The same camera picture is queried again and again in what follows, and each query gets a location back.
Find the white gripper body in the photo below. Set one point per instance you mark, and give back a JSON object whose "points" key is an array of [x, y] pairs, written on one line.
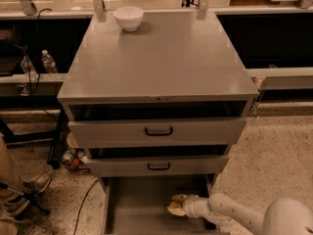
{"points": [[191, 205]]}

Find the orange fruit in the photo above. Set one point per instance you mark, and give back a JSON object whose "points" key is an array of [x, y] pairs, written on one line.
{"points": [[175, 204]]}

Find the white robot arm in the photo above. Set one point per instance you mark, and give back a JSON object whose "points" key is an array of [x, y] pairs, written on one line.
{"points": [[284, 216]]}

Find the grey middle drawer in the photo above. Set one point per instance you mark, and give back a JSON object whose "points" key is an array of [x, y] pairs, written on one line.
{"points": [[154, 166]]}

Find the grey open bottom drawer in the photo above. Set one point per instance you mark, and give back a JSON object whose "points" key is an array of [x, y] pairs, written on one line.
{"points": [[137, 206]]}

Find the grey top drawer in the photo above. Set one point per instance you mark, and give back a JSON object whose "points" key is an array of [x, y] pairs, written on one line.
{"points": [[157, 133]]}

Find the grey metal drawer cabinet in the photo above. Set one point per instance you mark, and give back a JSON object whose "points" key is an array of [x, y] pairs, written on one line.
{"points": [[176, 65]]}

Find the clutter of small items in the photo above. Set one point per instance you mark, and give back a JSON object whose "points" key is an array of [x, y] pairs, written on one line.
{"points": [[74, 158]]}

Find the black tripod stand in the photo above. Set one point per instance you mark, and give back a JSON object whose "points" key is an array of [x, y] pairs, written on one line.
{"points": [[32, 197]]}

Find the grey sneaker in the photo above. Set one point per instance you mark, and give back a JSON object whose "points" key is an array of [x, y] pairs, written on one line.
{"points": [[16, 198]]}

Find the person's leg beige trousers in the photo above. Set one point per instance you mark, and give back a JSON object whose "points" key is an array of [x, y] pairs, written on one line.
{"points": [[8, 175]]}

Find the white ceramic bowl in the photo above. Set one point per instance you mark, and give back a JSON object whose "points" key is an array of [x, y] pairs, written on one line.
{"points": [[128, 18]]}

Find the clear plastic water bottle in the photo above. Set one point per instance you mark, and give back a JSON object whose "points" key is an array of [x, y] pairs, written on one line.
{"points": [[48, 62]]}

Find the black table frame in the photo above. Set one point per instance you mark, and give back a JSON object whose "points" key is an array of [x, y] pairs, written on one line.
{"points": [[38, 119]]}

